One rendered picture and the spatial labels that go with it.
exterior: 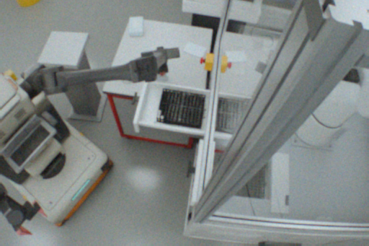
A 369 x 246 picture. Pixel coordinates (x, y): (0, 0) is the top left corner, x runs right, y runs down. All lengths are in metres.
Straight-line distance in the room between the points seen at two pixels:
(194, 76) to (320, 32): 1.48
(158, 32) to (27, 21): 2.02
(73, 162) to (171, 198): 0.76
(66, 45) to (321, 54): 1.81
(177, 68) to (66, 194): 1.10
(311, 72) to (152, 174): 2.01
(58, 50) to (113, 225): 1.28
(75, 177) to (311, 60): 1.86
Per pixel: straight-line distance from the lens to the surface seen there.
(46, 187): 2.03
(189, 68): 1.69
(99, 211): 2.18
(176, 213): 2.12
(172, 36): 1.86
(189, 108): 1.38
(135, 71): 0.93
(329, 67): 0.24
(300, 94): 0.26
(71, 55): 1.86
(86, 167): 1.98
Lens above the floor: 2.10
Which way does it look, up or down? 60 degrees down
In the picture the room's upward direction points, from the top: 8 degrees clockwise
